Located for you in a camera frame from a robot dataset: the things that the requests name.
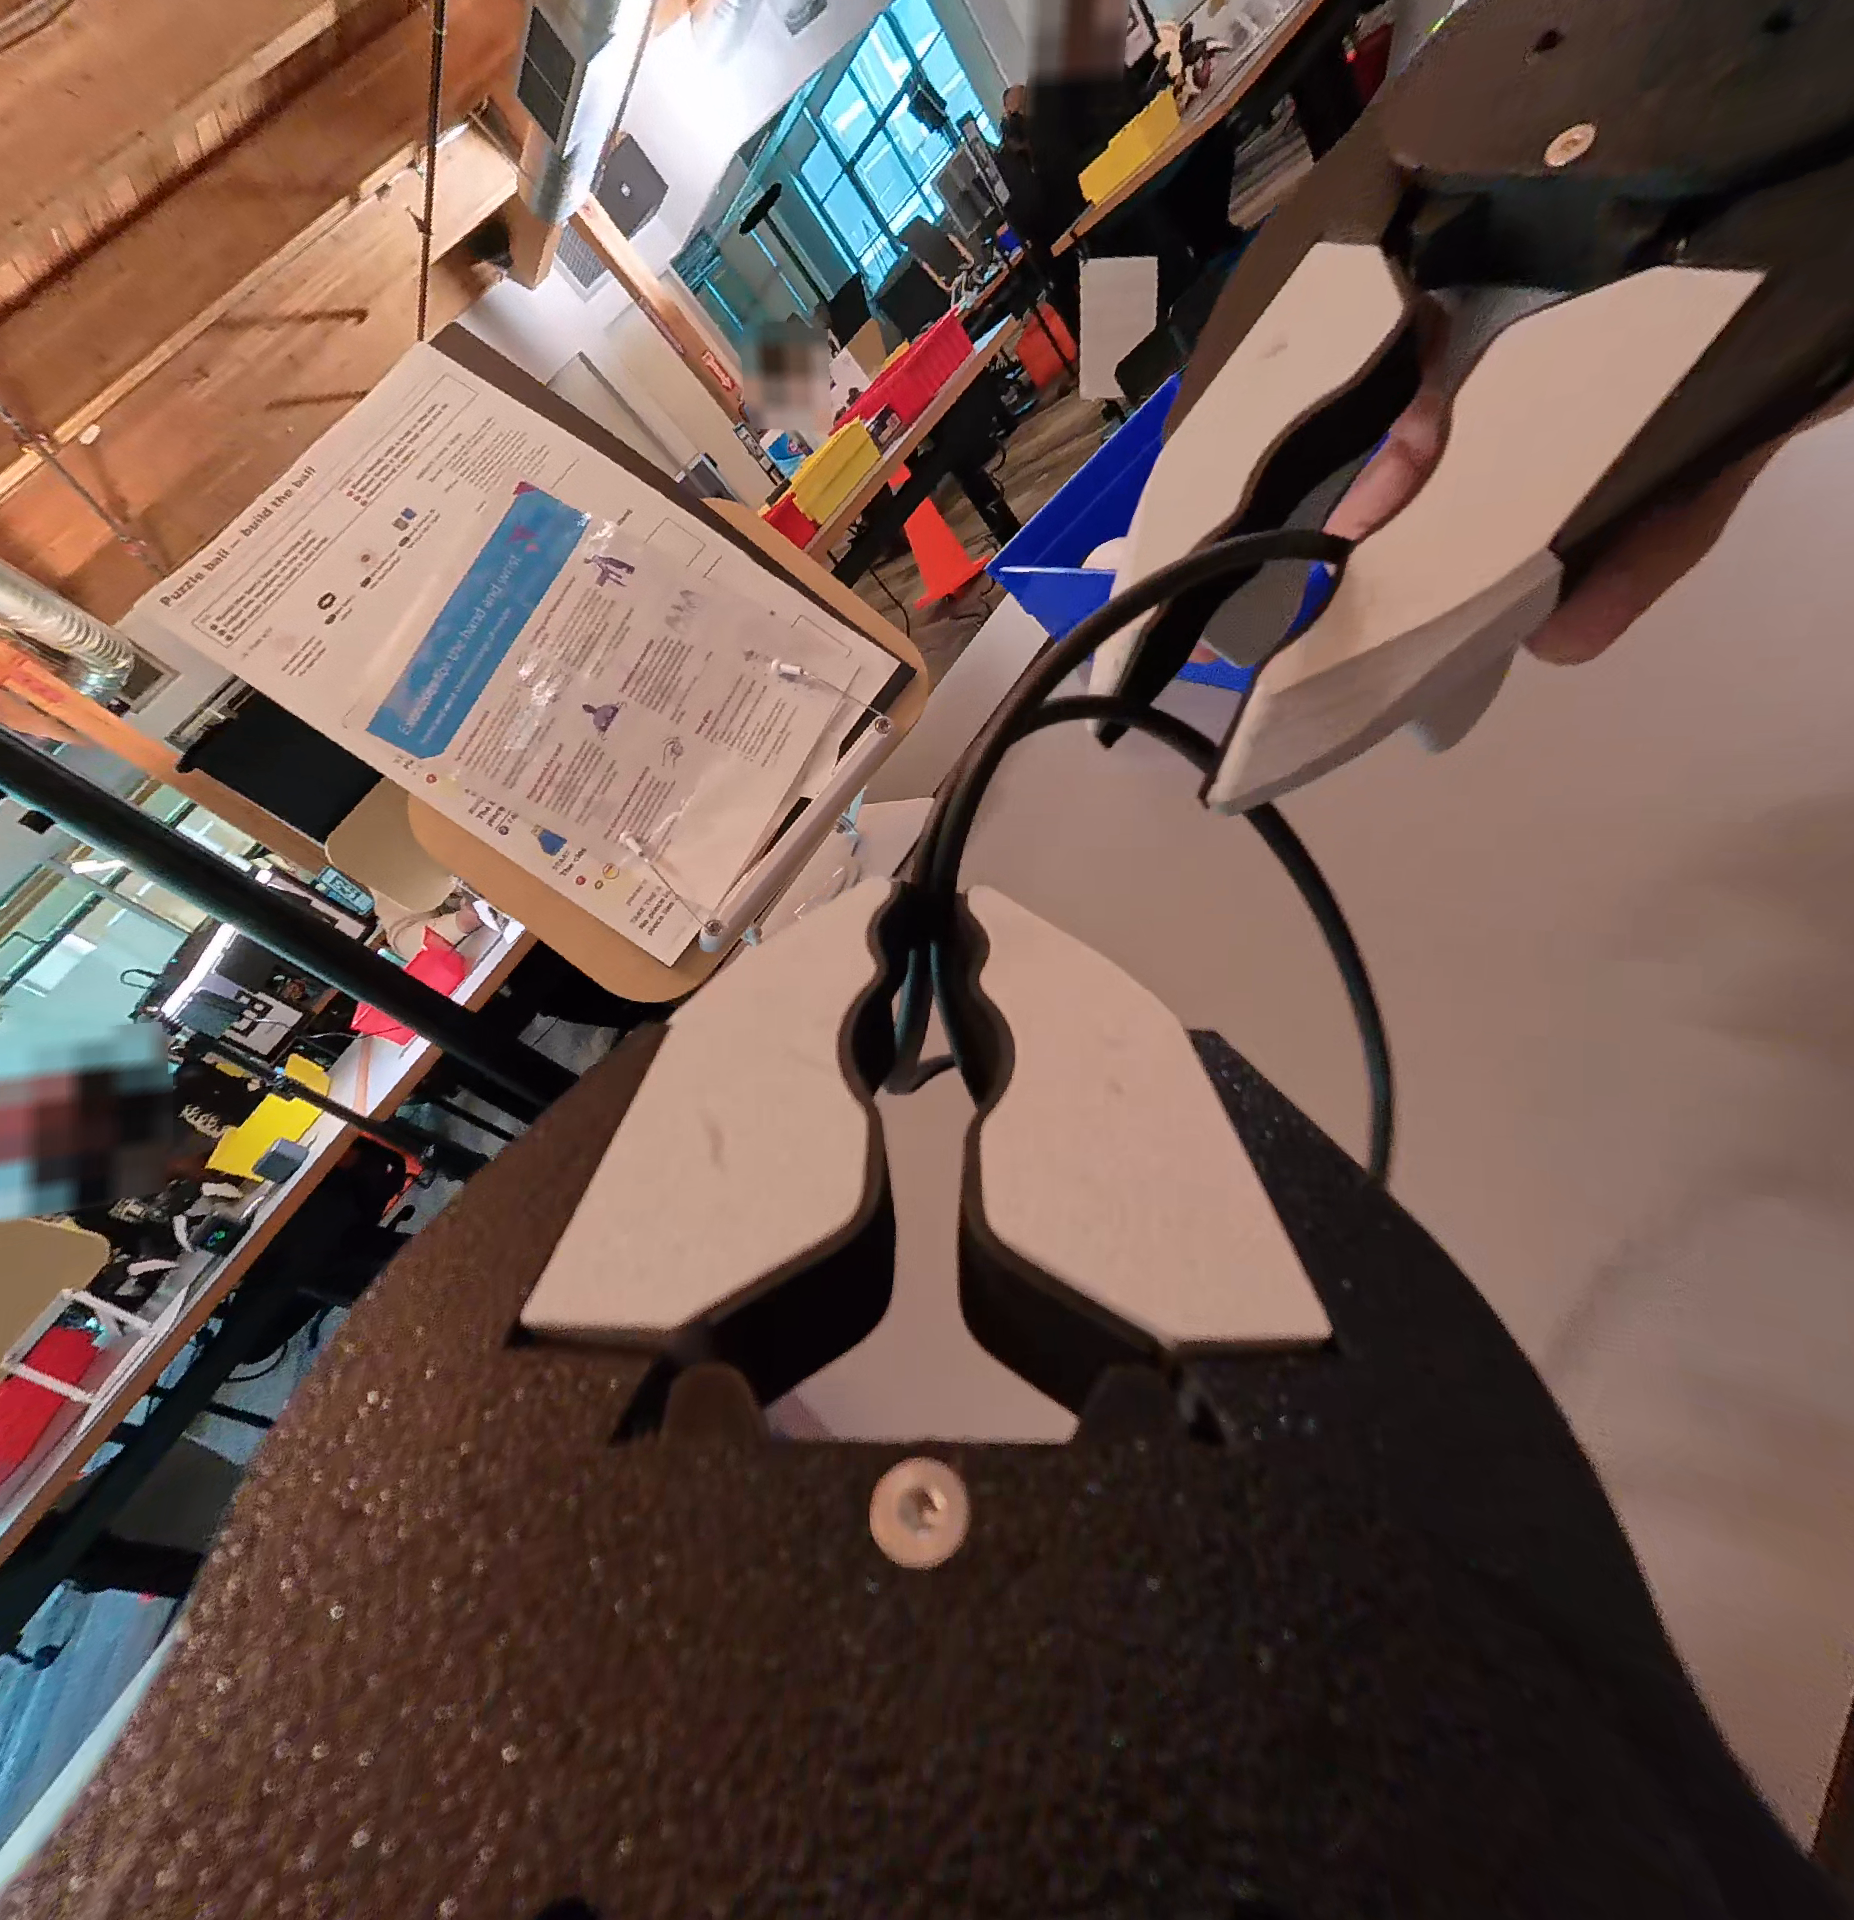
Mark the grey desk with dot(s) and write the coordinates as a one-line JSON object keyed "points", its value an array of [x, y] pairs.
{"points": [[1615, 976]]}

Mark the orange traffic cone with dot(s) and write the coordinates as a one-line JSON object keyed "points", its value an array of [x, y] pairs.
{"points": [[943, 564]]}

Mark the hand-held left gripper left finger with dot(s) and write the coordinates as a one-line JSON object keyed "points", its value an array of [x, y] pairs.
{"points": [[717, 1170]]}

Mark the yellow plastic bin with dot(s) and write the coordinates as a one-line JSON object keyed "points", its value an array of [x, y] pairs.
{"points": [[837, 474], [268, 1117], [1131, 151]]}

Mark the person's right hand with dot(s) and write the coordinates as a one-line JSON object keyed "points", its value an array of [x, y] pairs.
{"points": [[1615, 602]]}

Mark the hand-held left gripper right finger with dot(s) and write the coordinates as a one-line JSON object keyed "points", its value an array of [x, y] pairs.
{"points": [[1152, 1186]]}

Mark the white board panel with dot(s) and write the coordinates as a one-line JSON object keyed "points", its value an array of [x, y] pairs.
{"points": [[1119, 329]]}

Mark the white instruction sheet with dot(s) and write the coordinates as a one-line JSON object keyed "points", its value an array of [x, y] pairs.
{"points": [[568, 646]]}

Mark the silver ventilation duct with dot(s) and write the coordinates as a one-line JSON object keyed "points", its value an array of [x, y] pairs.
{"points": [[611, 45], [42, 624]]}

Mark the blue plastic bin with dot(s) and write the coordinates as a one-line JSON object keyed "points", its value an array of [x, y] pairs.
{"points": [[1077, 527]]}

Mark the black metal pole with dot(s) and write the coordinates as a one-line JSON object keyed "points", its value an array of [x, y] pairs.
{"points": [[268, 914]]}

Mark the red plastic bin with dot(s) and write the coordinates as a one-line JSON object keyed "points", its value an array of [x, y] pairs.
{"points": [[918, 360], [26, 1426], [433, 960]]}

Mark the black wall speaker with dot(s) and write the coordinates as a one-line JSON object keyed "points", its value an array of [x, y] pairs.
{"points": [[632, 180]]}

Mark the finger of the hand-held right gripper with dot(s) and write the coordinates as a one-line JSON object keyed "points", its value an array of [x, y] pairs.
{"points": [[1513, 436], [1256, 375]]}

